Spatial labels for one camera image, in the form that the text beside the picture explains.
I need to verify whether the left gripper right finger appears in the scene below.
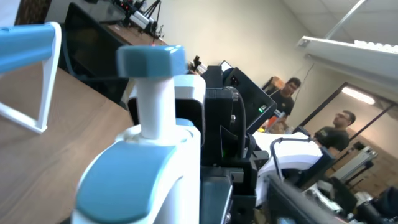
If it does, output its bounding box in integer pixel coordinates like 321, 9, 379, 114
266, 174, 348, 224

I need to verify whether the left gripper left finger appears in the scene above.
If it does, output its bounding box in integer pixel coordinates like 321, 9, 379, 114
199, 174, 234, 224

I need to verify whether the white pipette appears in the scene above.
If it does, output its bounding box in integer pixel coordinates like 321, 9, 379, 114
70, 44, 203, 224

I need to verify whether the white and blue stand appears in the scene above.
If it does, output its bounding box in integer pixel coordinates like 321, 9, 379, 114
0, 21, 63, 134

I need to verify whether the person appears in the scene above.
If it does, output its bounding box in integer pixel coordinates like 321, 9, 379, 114
313, 109, 357, 157
267, 77, 302, 135

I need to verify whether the white ceiling light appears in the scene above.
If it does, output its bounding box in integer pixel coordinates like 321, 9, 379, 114
295, 35, 398, 104

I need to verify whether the black cable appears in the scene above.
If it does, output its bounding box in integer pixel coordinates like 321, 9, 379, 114
269, 136, 312, 183

